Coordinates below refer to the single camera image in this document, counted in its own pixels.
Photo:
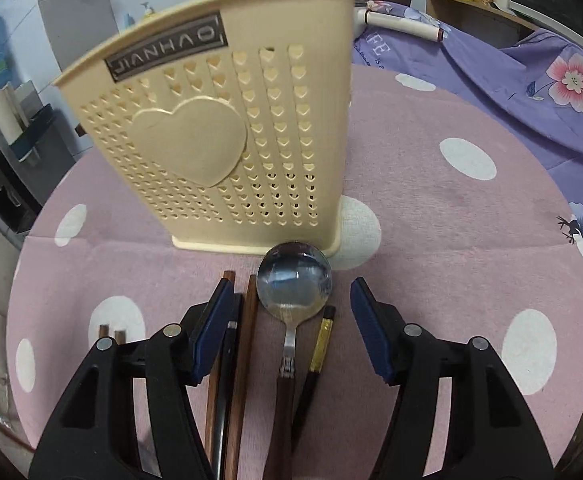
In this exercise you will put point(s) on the cream plastic utensil holder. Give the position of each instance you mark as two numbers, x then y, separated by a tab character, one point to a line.
186	150

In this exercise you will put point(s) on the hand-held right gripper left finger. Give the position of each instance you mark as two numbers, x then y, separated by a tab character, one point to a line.
215	332

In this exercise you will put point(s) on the white paper roll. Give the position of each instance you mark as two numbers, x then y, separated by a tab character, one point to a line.
3	110

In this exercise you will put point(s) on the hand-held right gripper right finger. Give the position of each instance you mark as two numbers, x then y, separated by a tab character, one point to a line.
371	335

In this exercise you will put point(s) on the purple floral cloth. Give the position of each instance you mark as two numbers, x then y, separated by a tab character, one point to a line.
496	85

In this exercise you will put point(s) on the yellow soap dispenser bottle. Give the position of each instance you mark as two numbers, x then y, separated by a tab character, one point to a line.
147	10

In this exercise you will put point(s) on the wooden cabinet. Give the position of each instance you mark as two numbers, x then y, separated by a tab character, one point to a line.
471	12

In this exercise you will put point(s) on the water dispenser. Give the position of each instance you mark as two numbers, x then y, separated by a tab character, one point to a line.
6	180

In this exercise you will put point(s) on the black chopstick with gold band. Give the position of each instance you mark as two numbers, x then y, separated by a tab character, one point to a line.
321	345

